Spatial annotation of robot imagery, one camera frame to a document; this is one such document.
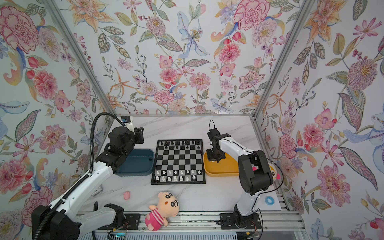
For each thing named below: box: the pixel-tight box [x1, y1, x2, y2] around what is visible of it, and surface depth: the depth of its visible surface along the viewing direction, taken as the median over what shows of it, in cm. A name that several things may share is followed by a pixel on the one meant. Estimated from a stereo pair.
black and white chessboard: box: [150, 139, 206, 185], surface depth 95 cm
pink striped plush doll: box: [145, 191, 180, 231], surface depth 73 cm
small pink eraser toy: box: [123, 191, 131, 201], surface depth 83 cm
